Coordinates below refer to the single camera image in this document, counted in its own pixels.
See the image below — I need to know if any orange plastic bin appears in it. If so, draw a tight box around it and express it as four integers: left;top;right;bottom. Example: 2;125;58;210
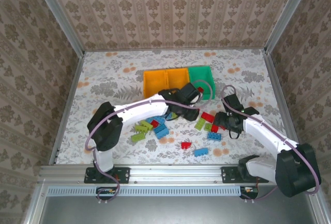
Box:
143;70;169;99
165;68;191;91

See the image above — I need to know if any green plastic bin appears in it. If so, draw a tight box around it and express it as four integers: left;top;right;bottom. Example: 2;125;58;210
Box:
188;65;216;101

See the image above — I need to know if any floral patterned table cover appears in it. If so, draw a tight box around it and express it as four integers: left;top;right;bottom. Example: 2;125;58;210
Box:
55;49;297;165

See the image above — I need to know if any grey metal shelf panel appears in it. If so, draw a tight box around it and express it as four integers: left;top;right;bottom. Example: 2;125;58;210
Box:
38;195;320;224

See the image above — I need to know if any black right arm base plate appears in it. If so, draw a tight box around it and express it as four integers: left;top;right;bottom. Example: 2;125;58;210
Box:
221;166;268;184

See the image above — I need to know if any aluminium right side rail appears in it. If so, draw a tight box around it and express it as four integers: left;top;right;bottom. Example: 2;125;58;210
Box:
262;50;307;164

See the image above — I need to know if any aluminium front frame rail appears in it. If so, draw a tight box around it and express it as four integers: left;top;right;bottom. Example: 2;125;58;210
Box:
37;163;318;184

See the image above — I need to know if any aluminium frame rail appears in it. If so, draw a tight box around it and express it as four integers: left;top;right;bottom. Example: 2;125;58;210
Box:
83;48;266;53
37;163;318;184

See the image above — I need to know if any aluminium back frame rail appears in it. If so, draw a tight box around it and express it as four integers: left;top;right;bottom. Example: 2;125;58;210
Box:
83;48;266;53

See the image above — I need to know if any grey slotted cable duct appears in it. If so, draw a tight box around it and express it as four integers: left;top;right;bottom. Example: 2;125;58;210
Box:
47;185;243;197

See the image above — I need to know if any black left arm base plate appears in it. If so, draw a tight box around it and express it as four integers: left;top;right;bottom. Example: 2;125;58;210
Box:
84;166;130;184

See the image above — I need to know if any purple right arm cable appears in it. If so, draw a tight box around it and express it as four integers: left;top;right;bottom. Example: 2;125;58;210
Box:
221;84;323;204

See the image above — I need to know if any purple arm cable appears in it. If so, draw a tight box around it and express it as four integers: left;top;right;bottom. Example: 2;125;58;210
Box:
85;80;217;205
221;84;323;204

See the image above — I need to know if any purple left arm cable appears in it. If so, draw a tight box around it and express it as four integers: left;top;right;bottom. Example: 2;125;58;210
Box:
85;80;217;205

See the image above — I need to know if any aluminium right frame post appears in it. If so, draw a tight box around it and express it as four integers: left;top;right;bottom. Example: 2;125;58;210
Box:
264;0;315;55

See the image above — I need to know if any aluminium frame post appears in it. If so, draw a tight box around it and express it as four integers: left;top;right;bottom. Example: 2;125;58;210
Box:
29;0;85;56
264;0;315;55

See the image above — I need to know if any aluminium left side rail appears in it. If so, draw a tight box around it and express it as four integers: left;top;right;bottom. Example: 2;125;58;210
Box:
49;52;85;165

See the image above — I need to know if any aluminium left frame post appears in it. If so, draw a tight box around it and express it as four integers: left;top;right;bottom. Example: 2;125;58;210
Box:
29;0;85;56

